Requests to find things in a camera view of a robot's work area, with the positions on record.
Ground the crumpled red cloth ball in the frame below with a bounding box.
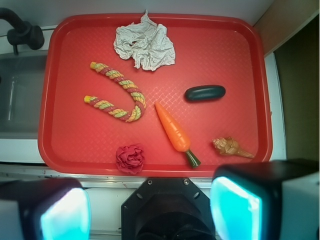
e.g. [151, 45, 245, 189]
[115, 143, 145, 175]

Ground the brown conch seashell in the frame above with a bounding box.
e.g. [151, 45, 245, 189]
[212, 137, 254, 159]

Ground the red plastic tray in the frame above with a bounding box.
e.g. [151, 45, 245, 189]
[38, 14, 272, 177]

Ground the twisted multicolour rope toy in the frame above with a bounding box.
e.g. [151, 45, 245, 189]
[83, 61, 147, 123]

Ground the dark green plastic pickle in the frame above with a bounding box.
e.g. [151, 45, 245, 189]
[184, 85, 226, 102]

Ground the orange plastic carrot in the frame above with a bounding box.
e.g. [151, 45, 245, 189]
[154, 102, 201, 169]

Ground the crumpled white paper towel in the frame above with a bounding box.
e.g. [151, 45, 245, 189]
[113, 11, 176, 72]

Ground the grey metal sink basin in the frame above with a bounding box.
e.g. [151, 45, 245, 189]
[0, 50, 48, 139]

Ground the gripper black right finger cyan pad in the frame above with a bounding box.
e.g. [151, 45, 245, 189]
[209, 158, 320, 240]

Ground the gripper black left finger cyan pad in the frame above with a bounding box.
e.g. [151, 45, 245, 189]
[0, 178, 91, 240]

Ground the black sink faucet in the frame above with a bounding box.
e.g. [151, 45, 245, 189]
[0, 7, 45, 56]

